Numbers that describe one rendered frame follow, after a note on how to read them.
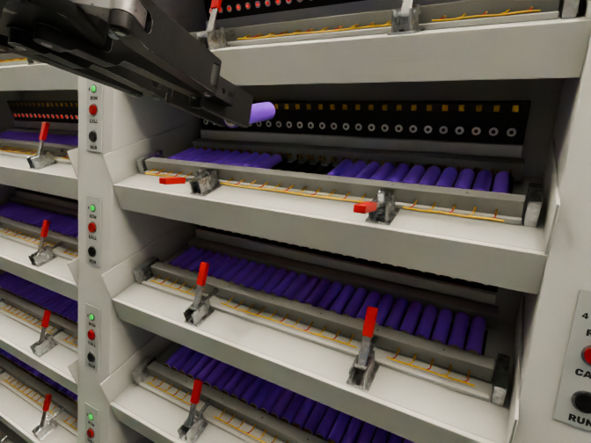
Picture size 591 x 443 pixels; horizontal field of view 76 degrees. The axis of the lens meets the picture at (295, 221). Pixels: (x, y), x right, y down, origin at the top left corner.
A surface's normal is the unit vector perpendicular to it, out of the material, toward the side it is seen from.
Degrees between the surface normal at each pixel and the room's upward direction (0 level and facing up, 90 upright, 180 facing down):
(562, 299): 90
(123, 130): 90
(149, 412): 22
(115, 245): 90
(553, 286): 90
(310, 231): 112
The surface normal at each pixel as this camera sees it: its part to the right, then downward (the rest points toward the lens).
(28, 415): -0.10, -0.88
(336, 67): -0.48, 0.45
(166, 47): 0.93, 0.16
